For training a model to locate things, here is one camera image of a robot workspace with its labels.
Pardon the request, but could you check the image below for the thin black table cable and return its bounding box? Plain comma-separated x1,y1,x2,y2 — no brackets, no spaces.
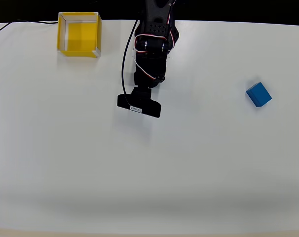
0,20,59,37

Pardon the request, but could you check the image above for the yellow open cardboard box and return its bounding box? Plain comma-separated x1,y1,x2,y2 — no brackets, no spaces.
56,11,102,59

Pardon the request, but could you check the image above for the white red servo wire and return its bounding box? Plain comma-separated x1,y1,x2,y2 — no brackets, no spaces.
132,9,178,81

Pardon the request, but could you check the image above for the blue cube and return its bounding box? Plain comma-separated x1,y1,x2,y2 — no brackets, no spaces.
245,81,273,108

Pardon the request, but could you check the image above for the black gripper-mounted webcam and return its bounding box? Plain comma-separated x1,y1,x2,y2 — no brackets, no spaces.
116,85,162,119

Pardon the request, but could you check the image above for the black webcam cable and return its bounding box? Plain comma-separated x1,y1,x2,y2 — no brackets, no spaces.
121,19,139,108

